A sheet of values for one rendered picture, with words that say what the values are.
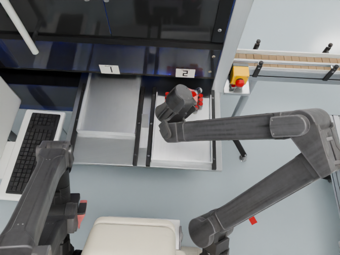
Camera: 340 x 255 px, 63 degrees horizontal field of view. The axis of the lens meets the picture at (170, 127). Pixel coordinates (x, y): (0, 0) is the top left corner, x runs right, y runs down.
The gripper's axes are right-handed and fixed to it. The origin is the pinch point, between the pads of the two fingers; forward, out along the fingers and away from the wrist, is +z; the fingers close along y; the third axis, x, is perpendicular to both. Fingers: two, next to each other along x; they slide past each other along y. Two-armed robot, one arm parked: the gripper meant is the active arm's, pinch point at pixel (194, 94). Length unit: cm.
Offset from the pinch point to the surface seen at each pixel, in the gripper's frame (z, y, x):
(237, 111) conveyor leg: 81, -18, 38
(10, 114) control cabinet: -24, 50, 72
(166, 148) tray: 4.8, -8.6, 33.2
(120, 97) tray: 10.1, 24.5, 41.3
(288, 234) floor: 76, -107, 65
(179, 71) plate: 21.5, 14.4, 13.1
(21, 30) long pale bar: -26, 54, 21
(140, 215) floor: 26, -34, 118
